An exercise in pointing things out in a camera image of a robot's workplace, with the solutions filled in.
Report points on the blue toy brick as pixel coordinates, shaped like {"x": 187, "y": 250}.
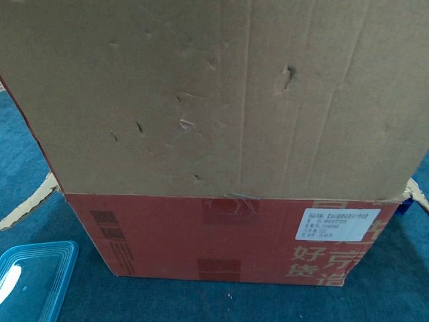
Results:
{"x": 405, "y": 206}

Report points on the clear blue plastic lid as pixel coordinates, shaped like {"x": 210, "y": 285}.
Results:
{"x": 33, "y": 285}

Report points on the blue table cloth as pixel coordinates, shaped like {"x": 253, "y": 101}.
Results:
{"x": 20, "y": 151}

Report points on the red brown cardboard box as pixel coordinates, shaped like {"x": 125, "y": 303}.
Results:
{"x": 201, "y": 100}

